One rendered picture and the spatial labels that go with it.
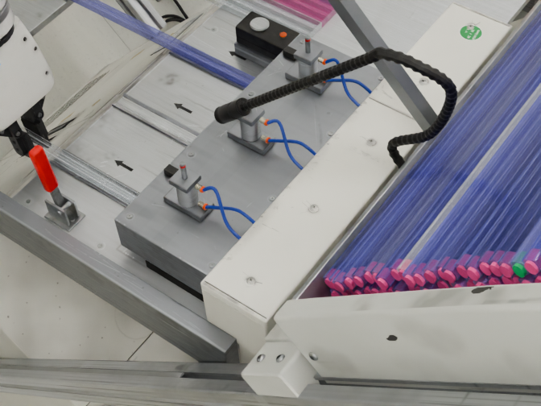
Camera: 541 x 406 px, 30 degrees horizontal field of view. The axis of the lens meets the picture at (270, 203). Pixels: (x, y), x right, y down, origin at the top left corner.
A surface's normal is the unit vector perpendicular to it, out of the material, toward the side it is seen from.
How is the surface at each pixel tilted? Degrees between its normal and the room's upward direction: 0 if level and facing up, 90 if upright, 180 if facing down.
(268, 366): 90
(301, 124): 45
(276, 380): 90
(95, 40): 0
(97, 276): 90
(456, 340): 90
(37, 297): 0
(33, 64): 34
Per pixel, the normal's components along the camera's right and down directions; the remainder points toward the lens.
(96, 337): 0.54, -0.12
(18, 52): 0.81, 0.26
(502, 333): -0.59, 0.65
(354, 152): -0.04, -0.61
